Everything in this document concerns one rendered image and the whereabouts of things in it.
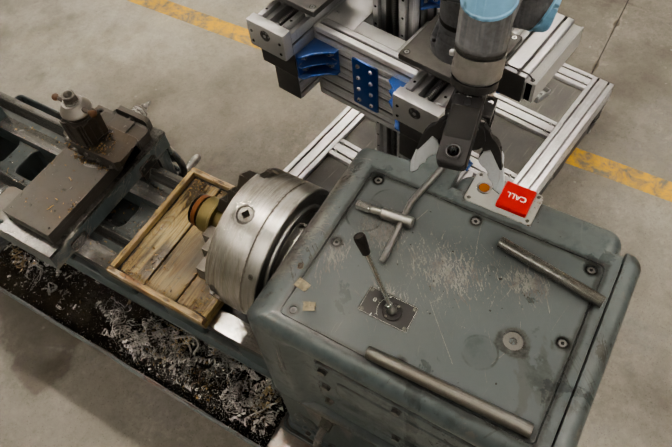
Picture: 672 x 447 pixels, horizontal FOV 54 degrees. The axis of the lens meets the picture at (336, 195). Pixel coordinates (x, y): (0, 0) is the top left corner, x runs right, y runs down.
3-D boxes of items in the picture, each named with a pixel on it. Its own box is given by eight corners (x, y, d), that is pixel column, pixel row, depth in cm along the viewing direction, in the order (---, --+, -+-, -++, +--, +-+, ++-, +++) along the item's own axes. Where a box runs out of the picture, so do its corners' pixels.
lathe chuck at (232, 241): (331, 216, 162) (303, 157, 134) (265, 331, 153) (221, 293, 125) (300, 202, 165) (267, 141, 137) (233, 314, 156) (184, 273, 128)
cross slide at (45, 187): (161, 130, 186) (156, 119, 183) (54, 246, 166) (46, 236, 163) (116, 110, 192) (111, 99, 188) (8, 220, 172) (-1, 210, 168)
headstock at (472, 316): (598, 329, 151) (654, 240, 119) (521, 531, 128) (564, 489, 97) (369, 226, 171) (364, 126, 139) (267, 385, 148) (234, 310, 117)
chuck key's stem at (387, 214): (354, 211, 127) (410, 231, 123) (353, 204, 125) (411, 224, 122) (358, 202, 128) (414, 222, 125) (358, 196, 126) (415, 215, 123)
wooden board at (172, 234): (286, 217, 174) (284, 208, 171) (205, 330, 157) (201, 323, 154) (196, 175, 184) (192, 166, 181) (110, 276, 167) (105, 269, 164)
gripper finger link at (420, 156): (420, 155, 115) (456, 127, 109) (410, 175, 111) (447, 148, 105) (407, 143, 115) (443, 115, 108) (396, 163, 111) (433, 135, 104)
